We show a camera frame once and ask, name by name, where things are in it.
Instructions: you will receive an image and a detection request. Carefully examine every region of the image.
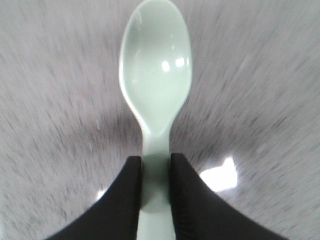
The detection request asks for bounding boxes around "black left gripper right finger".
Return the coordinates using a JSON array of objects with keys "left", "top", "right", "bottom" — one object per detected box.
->
[{"left": 169, "top": 153, "right": 283, "bottom": 240}]

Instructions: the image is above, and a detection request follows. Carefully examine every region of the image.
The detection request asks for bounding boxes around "mint green plastic spoon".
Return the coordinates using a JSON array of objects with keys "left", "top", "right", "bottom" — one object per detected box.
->
[{"left": 119, "top": 0, "right": 192, "bottom": 240}]

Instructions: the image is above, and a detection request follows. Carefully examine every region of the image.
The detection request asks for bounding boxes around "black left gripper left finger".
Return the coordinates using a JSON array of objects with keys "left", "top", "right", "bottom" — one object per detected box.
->
[{"left": 49, "top": 156, "right": 142, "bottom": 240}]

